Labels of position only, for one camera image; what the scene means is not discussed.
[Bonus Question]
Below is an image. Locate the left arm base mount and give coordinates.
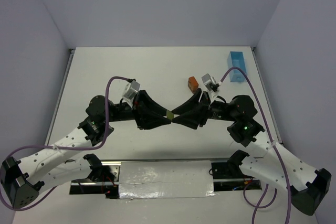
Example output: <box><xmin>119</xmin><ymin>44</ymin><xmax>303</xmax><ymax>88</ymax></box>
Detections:
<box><xmin>88</xmin><ymin>166</ymin><xmax>119</xmax><ymax>199</ymax></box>

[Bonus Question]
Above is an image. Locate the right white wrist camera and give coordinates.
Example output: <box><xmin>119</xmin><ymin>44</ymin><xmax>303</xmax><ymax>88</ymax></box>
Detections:
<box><xmin>202</xmin><ymin>73</ymin><xmax>222</xmax><ymax>103</ymax></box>

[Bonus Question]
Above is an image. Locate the orange arch block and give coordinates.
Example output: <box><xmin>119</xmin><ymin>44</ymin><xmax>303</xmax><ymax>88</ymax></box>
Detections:
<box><xmin>187</xmin><ymin>76</ymin><xmax>199</xmax><ymax>93</ymax></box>

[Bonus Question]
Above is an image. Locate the blue plastic box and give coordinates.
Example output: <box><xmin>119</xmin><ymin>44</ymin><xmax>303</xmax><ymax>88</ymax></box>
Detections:
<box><xmin>227</xmin><ymin>51</ymin><xmax>247</xmax><ymax>83</ymax></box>

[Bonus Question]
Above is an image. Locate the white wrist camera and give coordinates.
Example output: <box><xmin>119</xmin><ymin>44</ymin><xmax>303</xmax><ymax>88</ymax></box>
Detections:
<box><xmin>122</xmin><ymin>79</ymin><xmax>140</xmax><ymax>107</ymax></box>
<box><xmin>202</xmin><ymin>73</ymin><xmax>222</xmax><ymax>103</ymax></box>

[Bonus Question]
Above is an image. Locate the green wedge block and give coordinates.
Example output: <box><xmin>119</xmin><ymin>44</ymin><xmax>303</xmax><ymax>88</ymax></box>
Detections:
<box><xmin>166</xmin><ymin>111</ymin><xmax>174</xmax><ymax>120</ymax></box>

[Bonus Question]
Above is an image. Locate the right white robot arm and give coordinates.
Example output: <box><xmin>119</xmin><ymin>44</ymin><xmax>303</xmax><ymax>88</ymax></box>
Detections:
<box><xmin>172</xmin><ymin>89</ymin><xmax>331</xmax><ymax>216</ymax></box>

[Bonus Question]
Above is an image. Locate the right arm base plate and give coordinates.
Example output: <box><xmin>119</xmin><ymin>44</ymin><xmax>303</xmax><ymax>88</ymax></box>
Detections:
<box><xmin>209</xmin><ymin>161</ymin><xmax>255</xmax><ymax>181</ymax></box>

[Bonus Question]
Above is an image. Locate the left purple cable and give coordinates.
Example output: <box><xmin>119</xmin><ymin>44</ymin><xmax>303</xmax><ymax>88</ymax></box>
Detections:
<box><xmin>0</xmin><ymin>76</ymin><xmax>136</xmax><ymax>211</ymax></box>

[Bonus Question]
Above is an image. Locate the silver tape sheet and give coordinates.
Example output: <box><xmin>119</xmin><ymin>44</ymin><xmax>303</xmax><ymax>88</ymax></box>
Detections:
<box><xmin>119</xmin><ymin>161</ymin><xmax>215</xmax><ymax>199</ymax></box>

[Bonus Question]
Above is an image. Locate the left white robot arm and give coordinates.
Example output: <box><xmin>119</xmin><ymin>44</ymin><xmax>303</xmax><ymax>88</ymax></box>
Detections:
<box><xmin>1</xmin><ymin>90</ymin><xmax>173</xmax><ymax>211</ymax></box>

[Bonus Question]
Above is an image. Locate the aluminium mounting rail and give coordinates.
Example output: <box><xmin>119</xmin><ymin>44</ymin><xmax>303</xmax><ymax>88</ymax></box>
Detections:
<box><xmin>65</xmin><ymin>157</ymin><xmax>263</xmax><ymax>183</ymax></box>

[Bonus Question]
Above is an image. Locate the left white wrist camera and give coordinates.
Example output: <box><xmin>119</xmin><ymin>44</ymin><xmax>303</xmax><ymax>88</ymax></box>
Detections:
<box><xmin>122</xmin><ymin>79</ymin><xmax>140</xmax><ymax>107</ymax></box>

